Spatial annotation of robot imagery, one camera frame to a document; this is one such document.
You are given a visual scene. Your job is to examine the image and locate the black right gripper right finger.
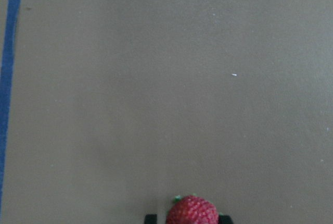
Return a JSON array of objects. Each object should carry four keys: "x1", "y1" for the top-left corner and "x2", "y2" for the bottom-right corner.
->
[{"x1": 218, "y1": 215, "x2": 234, "y2": 224}]

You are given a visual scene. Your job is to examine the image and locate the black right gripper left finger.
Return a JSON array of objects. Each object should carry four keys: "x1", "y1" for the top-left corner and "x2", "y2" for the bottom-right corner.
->
[{"x1": 144, "y1": 214, "x2": 157, "y2": 224}]

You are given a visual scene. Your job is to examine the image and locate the red strawberry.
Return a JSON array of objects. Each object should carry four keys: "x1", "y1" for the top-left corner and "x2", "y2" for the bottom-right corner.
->
[{"x1": 165, "y1": 195, "x2": 219, "y2": 224}]

